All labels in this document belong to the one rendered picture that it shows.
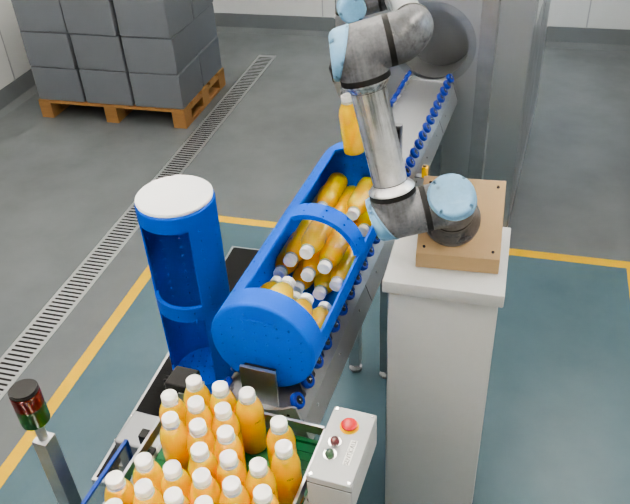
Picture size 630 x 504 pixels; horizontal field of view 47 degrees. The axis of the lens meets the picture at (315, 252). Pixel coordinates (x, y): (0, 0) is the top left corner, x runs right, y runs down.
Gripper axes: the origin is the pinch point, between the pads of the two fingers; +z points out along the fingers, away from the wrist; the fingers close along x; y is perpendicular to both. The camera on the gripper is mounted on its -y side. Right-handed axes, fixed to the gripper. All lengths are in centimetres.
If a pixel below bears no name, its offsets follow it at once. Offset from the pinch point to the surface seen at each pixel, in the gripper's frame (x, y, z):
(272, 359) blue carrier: -3, -76, 39
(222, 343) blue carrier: 11, -76, 37
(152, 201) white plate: 68, -14, 41
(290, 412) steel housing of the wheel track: -9, -82, 50
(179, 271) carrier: 72, 2, 85
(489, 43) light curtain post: -34, 67, 5
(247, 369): 3, -80, 40
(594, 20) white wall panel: -78, 447, 119
